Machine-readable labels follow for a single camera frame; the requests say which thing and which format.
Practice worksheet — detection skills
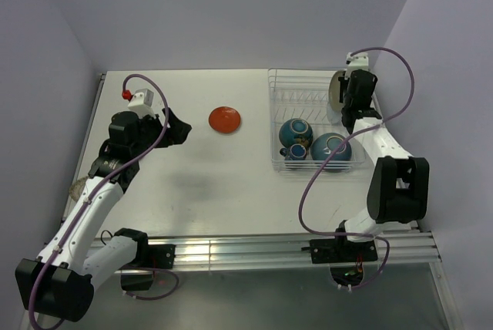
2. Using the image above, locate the blue ceramic bowl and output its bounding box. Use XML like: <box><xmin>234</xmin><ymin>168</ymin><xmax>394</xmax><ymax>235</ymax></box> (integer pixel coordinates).
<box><xmin>310</xmin><ymin>133</ymin><xmax>352</xmax><ymax>161</ymax></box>

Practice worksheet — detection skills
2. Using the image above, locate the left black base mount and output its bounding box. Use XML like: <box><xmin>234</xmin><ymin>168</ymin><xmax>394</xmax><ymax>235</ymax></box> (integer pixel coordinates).
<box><xmin>120</xmin><ymin>244</ymin><xmax>176</xmax><ymax>292</ymax></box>

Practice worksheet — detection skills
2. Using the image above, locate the grey round plate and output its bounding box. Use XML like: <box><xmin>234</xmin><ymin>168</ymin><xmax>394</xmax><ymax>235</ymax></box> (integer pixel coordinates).
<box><xmin>328</xmin><ymin>70</ymin><xmax>345</xmax><ymax>113</ymax></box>

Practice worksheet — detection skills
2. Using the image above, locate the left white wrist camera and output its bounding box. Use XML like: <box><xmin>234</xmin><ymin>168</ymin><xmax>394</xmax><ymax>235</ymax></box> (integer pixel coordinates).
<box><xmin>122</xmin><ymin>89</ymin><xmax>156</xmax><ymax>119</ymax></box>

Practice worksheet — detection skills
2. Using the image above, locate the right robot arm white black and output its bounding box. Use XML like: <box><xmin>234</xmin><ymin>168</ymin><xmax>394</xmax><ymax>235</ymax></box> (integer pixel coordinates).
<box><xmin>333</xmin><ymin>69</ymin><xmax>430</xmax><ymax>261</ymax></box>

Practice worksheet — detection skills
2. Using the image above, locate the dark blue mug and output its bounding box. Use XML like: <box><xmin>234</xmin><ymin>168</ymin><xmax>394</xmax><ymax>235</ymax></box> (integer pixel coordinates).
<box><xmin>280</xmin><ymin>143</ymin><xmax>307</xmax><ymax>161</ymax></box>

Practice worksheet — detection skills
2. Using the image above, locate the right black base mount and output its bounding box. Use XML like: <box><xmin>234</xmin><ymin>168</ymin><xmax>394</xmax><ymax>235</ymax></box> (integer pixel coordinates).
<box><xmin>301</xmin><ymin>237</ymin><xmax>378</xmax><ymax>264</ymax></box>

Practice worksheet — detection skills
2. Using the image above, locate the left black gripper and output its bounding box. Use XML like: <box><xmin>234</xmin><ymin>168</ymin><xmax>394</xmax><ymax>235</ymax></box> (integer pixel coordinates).
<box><xmin>130</xmin><ymin>107</ymin><xmax>190</xmax><ymax>158</ymax></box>

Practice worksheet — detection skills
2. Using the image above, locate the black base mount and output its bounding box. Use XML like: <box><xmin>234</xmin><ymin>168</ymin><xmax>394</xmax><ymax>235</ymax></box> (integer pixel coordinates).
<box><xmin>120</xmin><ymin>244</ymin><xmax>176</xmax><ymax>292</ymax></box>
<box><xmin>301</xmin><ymin>237</ymin><xmax>378</xmax><ymax>264</ymax></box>

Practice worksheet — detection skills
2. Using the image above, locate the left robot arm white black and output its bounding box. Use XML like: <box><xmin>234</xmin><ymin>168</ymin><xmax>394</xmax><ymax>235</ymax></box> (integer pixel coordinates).
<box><xmin>15</xmin><ymin>109</ymin><xmax>192</xmax><ymax>329</ymax></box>

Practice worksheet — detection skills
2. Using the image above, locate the orange saucer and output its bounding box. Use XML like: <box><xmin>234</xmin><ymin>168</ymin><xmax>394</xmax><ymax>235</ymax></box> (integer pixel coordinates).
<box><xmin>208</xmin><ymin>106</ymin><xmax>241</xmax><ymax>134</ymax></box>

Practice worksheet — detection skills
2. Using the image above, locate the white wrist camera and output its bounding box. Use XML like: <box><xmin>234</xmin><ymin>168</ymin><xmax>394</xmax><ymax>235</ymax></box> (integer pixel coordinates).
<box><xmin>344</xmin><ymin>52</ymin><xmax>370</xmax><ymax>79</ymax></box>
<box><xmin>122</xmin><ymin>89</ymin><xmax>156</xmax><ymax>119</ymax></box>

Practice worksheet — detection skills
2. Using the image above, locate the aluminium rail frame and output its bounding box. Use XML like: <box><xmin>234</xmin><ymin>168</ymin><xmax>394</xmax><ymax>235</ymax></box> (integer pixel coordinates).
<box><xmin>34</xmin><ymin>69</ymin><xmax>463</xmax><ymax>330</ymax></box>

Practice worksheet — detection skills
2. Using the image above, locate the beige interior dark bowl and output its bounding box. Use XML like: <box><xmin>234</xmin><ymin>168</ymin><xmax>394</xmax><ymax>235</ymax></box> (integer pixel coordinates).
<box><xmin>278</xmin><ymin>118</ymin><xmax>314</xmax><ymax>149</ymax></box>

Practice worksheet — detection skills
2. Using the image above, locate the white wire dish rack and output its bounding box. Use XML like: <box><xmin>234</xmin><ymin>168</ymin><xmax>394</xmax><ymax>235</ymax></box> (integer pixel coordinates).
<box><xmin>268</xmin><ymin>69</ymin><xmax>348</xmax><ymax>171</ymax></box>

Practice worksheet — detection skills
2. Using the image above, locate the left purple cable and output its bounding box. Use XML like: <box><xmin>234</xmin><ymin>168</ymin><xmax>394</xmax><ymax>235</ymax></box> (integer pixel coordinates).
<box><xmin>27</xmin><ymin>74</ymin><xmax>180</xmax><ymax>329</ymax></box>

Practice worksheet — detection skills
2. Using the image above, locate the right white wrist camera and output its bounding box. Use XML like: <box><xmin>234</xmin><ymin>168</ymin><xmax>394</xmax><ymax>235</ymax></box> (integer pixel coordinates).
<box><xmin>344</xmin><ymin>52</ymin><xmax>370</xmax><ymax>79</ymax></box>

